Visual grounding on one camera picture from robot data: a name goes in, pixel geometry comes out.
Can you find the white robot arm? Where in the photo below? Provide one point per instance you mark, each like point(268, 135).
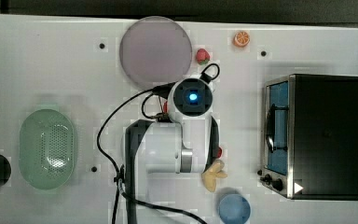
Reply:
point(183, 139)

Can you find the green plastic strainer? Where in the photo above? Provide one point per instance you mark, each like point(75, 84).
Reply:
point(47, 148)

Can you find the small red strawberry toy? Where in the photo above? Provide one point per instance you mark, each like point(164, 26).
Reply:
point(219, 153)

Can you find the red plush strawberry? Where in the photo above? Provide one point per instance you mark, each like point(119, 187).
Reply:
point(202, 56)

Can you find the round grey plate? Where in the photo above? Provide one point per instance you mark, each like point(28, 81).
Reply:
point(155, 51)

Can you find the plush peeled banana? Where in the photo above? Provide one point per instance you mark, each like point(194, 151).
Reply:
point(214, 172)

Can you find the orange slice toy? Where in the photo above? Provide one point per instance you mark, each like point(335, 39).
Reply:
point(241, 39)

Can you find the blue cup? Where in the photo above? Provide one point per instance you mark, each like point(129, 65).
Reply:
point(234, 209)

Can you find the silver toaster oven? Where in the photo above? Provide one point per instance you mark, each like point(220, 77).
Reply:
point(310, 137)

